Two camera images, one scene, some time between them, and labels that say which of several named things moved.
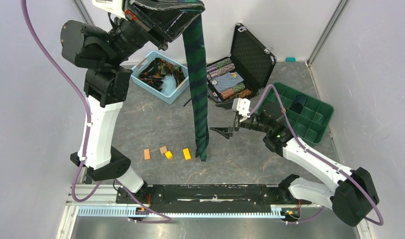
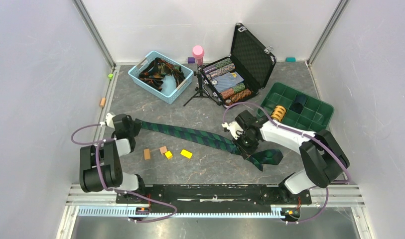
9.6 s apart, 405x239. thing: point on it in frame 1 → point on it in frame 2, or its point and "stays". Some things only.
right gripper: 227,132 → 246,152
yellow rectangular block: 187,155 stays
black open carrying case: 246,72 stays
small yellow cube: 169,155 stays
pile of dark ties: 154,76 stays
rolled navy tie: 298,104 stays
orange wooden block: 147,154 stays
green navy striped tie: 193,40 → 260,158
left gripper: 162,21 → 137,125
